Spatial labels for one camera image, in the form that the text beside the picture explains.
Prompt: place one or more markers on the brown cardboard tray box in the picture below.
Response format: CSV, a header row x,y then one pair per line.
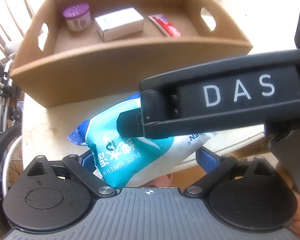
x,y
56,66

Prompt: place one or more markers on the wheelchair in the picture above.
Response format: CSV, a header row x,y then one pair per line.
x,y
10,126

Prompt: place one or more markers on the white cardboard box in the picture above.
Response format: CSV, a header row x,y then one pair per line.
x,y
119,23

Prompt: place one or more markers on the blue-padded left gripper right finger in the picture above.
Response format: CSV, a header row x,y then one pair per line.
x,y
217,168

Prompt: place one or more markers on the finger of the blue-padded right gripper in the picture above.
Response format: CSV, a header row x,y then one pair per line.
x,y
129,123

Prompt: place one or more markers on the purple air freshener jar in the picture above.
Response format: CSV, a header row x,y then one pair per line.
x,y
77,17

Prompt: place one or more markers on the blue wet wipes pack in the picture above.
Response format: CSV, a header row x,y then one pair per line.
x,y
131,161

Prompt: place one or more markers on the red toothpaste tube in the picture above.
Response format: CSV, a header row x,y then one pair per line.
x,y
165,25

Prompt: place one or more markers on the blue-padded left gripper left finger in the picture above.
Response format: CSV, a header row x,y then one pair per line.
x,y
81,168

